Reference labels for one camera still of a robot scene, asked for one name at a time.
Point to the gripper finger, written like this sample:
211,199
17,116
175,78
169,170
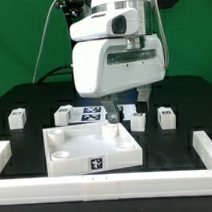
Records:
110,104
142,105

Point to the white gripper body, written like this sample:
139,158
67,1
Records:
103,67

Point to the white square table top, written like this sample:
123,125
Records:
89,148

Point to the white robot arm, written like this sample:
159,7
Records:
128,19

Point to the paper sheet with markers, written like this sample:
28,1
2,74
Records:
98,113

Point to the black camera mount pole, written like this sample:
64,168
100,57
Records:
72,8

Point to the white U-shaped boundary wall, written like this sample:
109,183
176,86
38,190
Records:
115,186

